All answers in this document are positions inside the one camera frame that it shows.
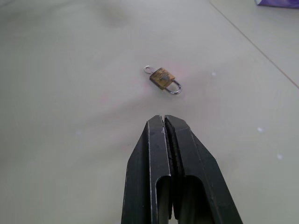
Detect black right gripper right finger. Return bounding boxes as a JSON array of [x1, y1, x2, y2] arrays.
[[164, 114, 243, 224]]

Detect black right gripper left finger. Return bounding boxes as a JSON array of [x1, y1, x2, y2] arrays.
[[121, 114, 174, 224]]

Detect small brass padlock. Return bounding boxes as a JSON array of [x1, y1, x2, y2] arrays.
[[149, 67, 183, 96]]

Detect purple and white box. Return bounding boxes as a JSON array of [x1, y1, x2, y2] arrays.
[[254, 0, 299, 9]]

